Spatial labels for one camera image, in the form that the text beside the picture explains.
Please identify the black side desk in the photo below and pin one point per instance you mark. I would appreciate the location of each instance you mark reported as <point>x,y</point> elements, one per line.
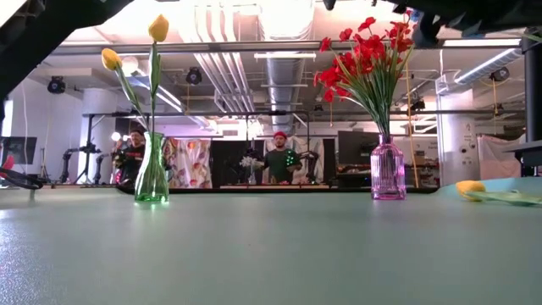
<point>529,154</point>

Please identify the white pillar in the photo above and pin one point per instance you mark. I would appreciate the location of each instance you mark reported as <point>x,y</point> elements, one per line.
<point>459,140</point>

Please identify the white ceiling unit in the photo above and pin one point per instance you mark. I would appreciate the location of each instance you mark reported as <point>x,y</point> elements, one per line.
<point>142,68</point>

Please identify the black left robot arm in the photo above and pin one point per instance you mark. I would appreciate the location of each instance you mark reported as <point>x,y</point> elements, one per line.
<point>34,42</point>

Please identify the white flower bouquet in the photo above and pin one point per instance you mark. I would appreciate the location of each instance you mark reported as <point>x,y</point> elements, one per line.
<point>249,163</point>

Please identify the background black robot arm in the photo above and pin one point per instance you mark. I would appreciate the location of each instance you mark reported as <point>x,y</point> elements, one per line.
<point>84,149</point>
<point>311,163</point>

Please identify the black horizontal rail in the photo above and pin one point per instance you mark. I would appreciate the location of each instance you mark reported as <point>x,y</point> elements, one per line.
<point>211,113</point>

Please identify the floral patterned curtain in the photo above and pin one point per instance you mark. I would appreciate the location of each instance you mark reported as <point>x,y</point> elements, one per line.
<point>190,161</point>

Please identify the green table mat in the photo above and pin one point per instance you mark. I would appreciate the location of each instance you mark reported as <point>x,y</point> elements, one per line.
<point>271,254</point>

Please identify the black monitor pole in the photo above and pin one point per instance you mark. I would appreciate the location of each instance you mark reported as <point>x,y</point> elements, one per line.
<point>534,101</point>

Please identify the pink cloth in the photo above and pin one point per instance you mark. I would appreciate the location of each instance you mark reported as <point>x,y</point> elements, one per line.
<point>499,156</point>

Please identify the yellow tulip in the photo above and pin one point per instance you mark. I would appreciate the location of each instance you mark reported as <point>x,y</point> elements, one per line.
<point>111,59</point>
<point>469,186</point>
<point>158,29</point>

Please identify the small blue flower bunch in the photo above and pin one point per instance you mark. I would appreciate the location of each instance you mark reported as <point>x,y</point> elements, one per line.
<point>471,29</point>

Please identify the grey overhead beam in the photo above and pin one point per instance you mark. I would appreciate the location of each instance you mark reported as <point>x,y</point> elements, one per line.
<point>211,48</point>

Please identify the green glass vase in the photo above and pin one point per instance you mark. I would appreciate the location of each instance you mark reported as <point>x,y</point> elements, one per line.
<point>151,178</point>

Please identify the black ceiling lamp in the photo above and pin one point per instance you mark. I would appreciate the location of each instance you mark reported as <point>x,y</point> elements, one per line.
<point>56,85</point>
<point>194,76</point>
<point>500,74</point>

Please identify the dark wall screen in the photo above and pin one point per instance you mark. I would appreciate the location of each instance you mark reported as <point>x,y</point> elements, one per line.
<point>21,148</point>

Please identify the long ceiling light fixture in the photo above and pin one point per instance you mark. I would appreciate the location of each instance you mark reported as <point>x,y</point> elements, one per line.
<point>283,55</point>

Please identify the person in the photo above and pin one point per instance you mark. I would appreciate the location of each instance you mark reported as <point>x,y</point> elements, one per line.
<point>281,163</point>
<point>133,159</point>

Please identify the black monitor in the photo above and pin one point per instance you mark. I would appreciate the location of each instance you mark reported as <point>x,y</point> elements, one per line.
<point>355,148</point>

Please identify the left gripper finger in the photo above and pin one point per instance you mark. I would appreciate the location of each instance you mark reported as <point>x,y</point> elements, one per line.
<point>508,12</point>

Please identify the red flower bunch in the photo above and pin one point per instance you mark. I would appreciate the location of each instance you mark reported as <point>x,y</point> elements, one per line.
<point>400,40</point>
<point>332,78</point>
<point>368,48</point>

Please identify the pink ribbed glass vase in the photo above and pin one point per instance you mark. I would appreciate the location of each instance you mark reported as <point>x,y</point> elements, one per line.
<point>387,169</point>

